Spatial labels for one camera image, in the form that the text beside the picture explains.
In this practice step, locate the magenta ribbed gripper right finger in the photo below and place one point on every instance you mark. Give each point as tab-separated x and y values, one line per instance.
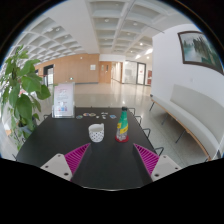
157	166

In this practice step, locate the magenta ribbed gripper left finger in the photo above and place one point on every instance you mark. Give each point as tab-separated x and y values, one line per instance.
65	165

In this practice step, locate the green plastic water bottle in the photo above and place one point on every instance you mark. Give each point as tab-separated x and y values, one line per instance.
122	126

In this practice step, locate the red round coaster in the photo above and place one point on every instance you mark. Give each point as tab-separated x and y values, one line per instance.
126	139

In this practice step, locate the white polka dot mug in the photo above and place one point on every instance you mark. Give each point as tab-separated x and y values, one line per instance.
96	132

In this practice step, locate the green round coaster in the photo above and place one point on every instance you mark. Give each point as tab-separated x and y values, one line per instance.
79	117

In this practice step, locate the colourful round coaster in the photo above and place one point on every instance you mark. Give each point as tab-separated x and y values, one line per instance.
86	114

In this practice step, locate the acrylic sign holder with flyer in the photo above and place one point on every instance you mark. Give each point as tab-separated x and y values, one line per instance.
63	104

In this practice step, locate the small white badge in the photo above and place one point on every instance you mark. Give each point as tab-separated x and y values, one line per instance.
104	113

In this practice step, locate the blue square coaster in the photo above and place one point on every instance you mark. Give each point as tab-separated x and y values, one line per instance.
113	116

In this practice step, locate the white long bench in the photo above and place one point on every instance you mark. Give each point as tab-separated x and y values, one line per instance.
201	116

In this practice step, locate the green leafy potted plant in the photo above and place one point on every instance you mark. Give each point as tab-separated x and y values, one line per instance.
22	91

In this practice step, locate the framed landscape painting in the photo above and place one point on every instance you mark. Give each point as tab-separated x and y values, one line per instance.
197	50

